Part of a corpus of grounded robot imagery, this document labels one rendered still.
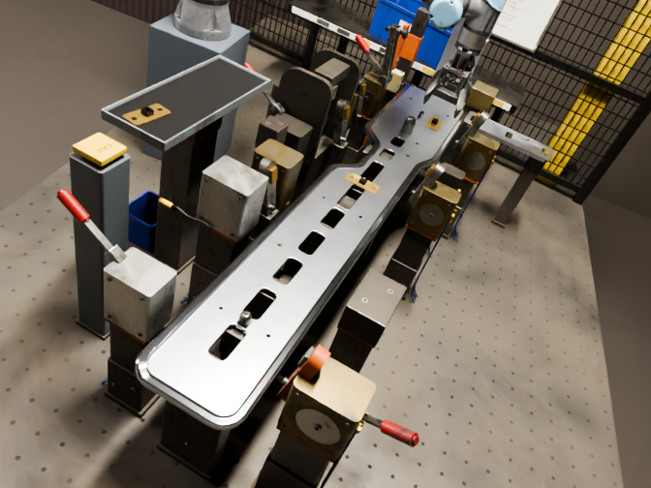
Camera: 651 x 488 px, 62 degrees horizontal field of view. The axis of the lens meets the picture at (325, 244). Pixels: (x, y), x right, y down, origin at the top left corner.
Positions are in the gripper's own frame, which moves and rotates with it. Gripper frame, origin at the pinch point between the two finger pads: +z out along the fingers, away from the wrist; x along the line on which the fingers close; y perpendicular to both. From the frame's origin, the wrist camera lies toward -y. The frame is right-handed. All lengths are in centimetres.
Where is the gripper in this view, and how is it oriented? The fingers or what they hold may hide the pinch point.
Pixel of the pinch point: (441, 107)
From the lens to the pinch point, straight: 168.6
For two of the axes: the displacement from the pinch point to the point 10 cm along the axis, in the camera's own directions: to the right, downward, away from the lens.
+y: -4.2, 5.2, -7.4
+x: 8.7, 4.7, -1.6
